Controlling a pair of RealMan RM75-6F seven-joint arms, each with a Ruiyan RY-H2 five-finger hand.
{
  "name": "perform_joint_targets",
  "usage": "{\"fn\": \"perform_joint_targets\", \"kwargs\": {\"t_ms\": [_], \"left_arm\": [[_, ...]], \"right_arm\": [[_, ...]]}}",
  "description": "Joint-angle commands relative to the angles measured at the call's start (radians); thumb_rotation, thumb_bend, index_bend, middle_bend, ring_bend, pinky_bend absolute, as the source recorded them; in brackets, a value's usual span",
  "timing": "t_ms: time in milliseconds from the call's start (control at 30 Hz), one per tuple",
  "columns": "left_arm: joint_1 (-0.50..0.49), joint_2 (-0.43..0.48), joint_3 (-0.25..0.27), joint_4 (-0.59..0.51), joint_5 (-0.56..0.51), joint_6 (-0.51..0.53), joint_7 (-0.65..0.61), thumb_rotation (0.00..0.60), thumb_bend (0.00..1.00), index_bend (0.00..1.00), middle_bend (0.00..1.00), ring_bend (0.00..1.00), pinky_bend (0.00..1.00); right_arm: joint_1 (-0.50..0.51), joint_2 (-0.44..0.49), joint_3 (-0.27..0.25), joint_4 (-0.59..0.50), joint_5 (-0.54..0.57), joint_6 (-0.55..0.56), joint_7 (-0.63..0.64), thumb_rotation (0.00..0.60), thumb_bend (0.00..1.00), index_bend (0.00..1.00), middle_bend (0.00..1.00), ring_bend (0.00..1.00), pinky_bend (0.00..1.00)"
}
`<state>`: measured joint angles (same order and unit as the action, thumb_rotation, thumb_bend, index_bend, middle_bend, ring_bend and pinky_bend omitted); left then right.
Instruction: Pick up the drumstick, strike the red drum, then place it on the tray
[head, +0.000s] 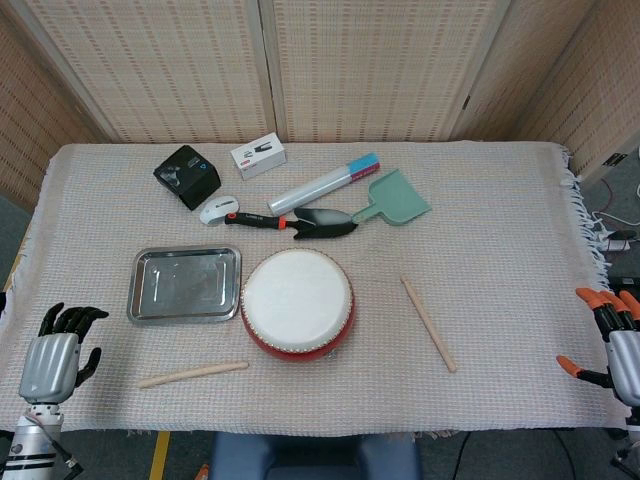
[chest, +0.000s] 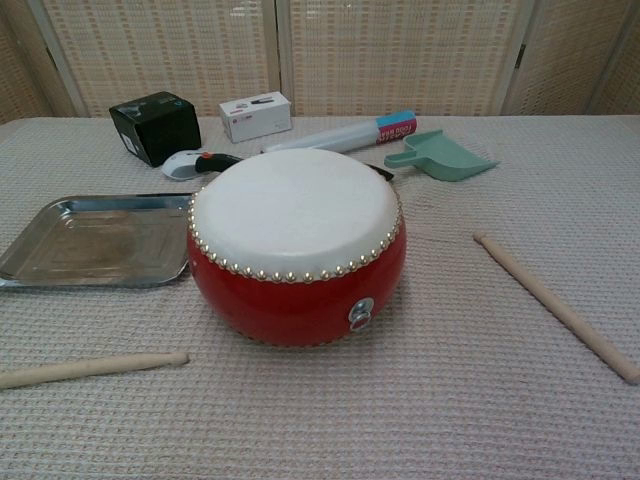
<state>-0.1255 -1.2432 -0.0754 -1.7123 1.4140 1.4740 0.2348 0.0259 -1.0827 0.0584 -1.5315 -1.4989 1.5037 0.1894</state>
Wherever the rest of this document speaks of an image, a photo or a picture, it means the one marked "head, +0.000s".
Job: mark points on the white power strip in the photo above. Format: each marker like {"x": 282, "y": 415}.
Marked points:
{"x": 616, "y": 244}

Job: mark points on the bamboo folding screen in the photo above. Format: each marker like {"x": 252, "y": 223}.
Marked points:
{"x": 370, "y": 70}

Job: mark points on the clear tube coloured cap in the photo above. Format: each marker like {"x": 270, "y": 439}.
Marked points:
{"x": 315, "y": 187}

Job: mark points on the green plastic dustpan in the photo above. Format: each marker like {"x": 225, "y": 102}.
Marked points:
{"x": 397, "y": 200}

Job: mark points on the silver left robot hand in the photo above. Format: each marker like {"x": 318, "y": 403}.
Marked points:
{"x": 47, "y": 365}

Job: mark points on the black garden trowel orange collar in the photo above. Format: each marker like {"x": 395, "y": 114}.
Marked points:
{"x": 320, "y": 225}

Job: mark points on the white cardboard box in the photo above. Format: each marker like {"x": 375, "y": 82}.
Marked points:
{"x": 257, "y": 156}

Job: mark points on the wooden drumstick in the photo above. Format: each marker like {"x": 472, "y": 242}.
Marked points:
{"x": 192, "y": 374}
{"x": 428, "y": 324}

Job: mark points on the beige woven tablecloth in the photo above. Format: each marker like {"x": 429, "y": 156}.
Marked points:
{"x": 500, "y": 300}

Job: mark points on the black cardboard box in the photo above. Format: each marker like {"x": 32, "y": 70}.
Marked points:
{"x": 187, "y": 175}

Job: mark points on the red drum with white skin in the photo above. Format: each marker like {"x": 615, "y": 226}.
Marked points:
{"x": 295, "y": 300}

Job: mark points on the white computer mouse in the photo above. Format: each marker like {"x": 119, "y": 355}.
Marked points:
{"x": 218, "y": 210}

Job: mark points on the silver orange-tipped right robot hand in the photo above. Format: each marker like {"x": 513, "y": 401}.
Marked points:
{"x": 625, "y": 355}

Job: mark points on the blue padded seat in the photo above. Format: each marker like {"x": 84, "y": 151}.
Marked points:
{"x": 310, "y": 455}

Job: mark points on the stainless steel tray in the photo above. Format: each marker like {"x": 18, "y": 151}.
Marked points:
{"x": 182, "y": 285}

